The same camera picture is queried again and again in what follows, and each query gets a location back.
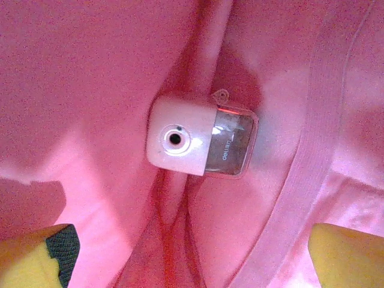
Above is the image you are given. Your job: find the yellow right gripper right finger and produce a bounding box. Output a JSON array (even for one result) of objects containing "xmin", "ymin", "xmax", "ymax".
[{"xmin": 308, "ymin": 223, "xmax": 384, "ymax": 288}]

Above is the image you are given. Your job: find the pink student backpack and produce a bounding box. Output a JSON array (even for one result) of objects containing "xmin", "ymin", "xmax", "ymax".
[{"xmin": 0, "ymin": 0, "xmax": 384, "ymax": 288}]

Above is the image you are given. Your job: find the pink pencil sharpener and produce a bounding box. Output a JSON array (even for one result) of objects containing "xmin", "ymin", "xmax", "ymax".
[{"xmin": 146, "ymin": 89, "xmax": 260, "ymax": 181}]

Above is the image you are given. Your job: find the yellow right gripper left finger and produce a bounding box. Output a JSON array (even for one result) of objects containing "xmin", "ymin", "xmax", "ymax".
[{"xmin": 0, "ymin": 223, "xmax": 81, "ymax": 288}]

